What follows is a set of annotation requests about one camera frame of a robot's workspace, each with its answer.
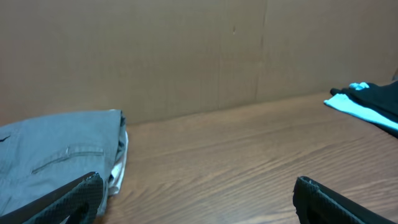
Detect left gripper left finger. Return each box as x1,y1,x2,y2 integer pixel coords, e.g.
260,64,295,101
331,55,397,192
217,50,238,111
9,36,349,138
1,172,104,224

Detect grey shorts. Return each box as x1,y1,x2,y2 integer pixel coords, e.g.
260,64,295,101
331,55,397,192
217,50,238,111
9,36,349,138
1,110,127,216

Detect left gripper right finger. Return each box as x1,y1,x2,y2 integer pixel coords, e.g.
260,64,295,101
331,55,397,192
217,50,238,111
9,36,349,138
293,176,395,224

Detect black and blue garment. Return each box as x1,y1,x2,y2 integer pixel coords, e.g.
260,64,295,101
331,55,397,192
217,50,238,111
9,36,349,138
324,81,397,138

